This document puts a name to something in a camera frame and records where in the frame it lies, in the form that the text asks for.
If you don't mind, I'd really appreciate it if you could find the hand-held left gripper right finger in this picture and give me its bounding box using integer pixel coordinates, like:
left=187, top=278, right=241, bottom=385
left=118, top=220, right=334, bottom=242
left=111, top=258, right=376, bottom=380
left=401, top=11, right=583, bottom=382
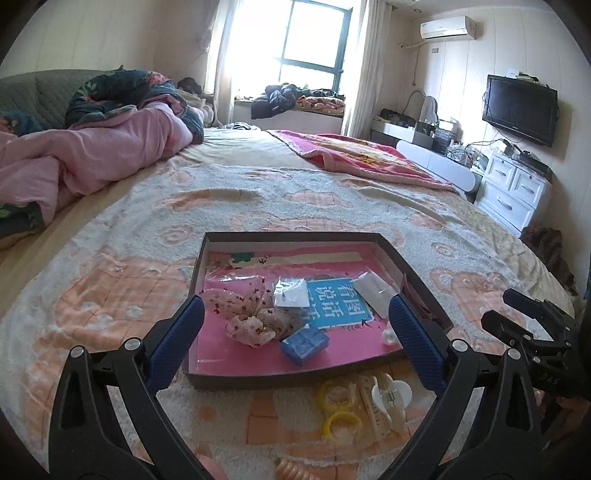
left=383, top=294, right=546, bottom=480

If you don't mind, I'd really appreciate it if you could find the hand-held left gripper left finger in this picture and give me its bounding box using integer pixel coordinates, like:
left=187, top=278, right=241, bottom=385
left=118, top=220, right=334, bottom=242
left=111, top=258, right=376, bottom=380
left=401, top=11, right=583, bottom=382
left=47, top=294, right=218, bottom=480

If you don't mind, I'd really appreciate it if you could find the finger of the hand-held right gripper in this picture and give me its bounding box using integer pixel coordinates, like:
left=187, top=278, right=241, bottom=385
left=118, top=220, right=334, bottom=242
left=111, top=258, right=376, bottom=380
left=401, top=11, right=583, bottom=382
left=503, top=288, right=578, bottom=328
left=480, top=310, right=546, bottom=356

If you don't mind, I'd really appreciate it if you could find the small clear plastic bag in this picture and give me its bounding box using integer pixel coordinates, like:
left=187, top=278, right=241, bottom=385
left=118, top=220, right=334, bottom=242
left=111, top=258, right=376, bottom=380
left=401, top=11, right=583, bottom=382
left=353, top=272, right=400, bottom=319
left=272, top=276, right=311, bottom=309

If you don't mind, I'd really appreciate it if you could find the floral fabric scrunchie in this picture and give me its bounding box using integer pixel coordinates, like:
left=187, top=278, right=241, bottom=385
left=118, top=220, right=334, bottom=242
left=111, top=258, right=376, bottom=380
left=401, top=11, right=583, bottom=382
left=203, top=286, right=308, bottom=349

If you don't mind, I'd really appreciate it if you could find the dark cardboard box tray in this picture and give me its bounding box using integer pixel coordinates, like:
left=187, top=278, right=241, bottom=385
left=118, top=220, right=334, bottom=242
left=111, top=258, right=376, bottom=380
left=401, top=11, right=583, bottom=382
left=182, top=231, right=455, bottom=391

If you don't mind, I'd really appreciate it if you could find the small rectangular plastic box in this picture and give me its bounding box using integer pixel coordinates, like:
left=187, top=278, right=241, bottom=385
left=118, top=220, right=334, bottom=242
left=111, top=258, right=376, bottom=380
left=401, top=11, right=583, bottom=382
left=280, top=324, right=331, bottom=367

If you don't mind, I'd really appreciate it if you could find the brown fuzzy cloth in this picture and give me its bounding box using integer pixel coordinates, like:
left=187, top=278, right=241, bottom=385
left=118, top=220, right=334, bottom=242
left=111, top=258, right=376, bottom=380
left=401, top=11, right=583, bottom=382
left=522, top=226, right=578, bottom=296

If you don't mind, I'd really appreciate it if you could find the white claw hair clip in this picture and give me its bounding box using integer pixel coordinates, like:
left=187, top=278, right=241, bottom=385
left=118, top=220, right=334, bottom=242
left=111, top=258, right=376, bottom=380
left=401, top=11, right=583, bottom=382
left=372, top=374, right=413, bottom=416

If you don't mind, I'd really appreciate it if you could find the cream hair accessory packet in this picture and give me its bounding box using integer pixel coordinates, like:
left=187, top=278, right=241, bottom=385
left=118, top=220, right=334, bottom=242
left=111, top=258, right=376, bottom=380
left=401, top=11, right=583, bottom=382
left=353, top=376, right=407, bottom=437

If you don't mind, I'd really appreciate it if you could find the white drawer cabinet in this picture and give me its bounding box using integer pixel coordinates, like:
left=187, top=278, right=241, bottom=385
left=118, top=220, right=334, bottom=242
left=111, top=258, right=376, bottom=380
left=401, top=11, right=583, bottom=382
left=475, top=152, right=554, bottom=232

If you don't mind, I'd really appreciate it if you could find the pink round object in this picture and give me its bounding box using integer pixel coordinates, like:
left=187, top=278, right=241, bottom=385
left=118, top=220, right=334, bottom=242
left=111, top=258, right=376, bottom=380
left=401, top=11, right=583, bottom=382
left=196, top=443, right=227, bottom=480

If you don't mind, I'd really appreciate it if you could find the black set-top box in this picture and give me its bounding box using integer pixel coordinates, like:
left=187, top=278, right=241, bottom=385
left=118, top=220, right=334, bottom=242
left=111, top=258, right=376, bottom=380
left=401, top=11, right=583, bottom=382
left=512, top=150, right=554, bottom=178

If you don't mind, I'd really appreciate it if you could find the white dressing table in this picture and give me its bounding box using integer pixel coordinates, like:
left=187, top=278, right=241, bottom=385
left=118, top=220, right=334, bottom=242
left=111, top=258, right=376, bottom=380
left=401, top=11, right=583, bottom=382
left=372, top=117, right=483, bottom=204

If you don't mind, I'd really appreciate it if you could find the pink patterned blanket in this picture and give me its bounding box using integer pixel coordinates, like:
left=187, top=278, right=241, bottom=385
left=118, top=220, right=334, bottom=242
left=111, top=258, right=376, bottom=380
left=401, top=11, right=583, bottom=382
left=268, top=129, right=467, bottom=195

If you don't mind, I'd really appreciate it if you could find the beige bed sheet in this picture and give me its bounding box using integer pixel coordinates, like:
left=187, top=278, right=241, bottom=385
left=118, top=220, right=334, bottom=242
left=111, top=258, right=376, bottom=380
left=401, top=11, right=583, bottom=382
left=0, top=127, right=333, bottom=259

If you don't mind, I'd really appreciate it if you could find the pink floral duvet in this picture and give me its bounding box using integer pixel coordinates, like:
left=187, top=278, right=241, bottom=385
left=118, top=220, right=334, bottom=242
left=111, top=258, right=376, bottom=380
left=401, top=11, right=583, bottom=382
left=0, top=69, right=206, bottom=241

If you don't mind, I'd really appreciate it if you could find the window seat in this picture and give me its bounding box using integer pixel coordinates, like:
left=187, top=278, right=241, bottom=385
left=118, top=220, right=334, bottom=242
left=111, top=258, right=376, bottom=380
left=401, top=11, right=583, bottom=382
left=233, top=99, right=345, bottom=134

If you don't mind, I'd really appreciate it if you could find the dark jacket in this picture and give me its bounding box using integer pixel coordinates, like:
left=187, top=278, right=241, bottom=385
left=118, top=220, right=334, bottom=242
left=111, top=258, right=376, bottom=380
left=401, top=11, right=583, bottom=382
left=250, top=83, right=305, bottom=120

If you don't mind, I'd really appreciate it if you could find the colourful folded bedding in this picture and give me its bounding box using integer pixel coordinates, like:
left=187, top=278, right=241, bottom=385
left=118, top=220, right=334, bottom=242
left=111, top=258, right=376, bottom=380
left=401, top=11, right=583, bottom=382
left=298, top=88, right=346, bottom=114

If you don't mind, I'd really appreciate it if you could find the white sheer curtain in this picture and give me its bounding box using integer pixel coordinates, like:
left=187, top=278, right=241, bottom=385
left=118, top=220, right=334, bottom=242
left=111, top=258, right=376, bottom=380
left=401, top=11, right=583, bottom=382
left=203, top=0, right=245, bottom=127
left=342, top=0, right=402, bottom=139

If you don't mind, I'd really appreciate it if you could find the grey quilted headboard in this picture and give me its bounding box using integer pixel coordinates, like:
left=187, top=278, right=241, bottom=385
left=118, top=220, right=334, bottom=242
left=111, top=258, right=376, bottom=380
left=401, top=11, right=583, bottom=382
left=0, top=69, right=93, bottom=130

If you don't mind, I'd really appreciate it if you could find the white air conditioner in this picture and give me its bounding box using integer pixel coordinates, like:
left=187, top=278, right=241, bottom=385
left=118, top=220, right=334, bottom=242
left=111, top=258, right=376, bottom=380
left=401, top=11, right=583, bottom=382
left=419, top=15, right=476, bottom=41

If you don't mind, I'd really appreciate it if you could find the window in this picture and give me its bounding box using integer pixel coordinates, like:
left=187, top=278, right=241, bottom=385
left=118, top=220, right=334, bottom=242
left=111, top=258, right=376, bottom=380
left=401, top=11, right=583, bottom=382
left=277, top=0, right=354, bottom=93

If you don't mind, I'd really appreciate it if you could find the beige spiral hair tie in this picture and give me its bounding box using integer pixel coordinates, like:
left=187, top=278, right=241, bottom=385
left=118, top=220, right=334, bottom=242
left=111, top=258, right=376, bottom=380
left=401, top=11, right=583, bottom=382
left=276, top=457, right=319, bottom=480

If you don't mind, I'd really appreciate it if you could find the black wall television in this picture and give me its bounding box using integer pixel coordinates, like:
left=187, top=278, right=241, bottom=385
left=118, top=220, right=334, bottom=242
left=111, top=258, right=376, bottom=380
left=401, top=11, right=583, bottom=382
left=482, top=74, right=559, bottom=148

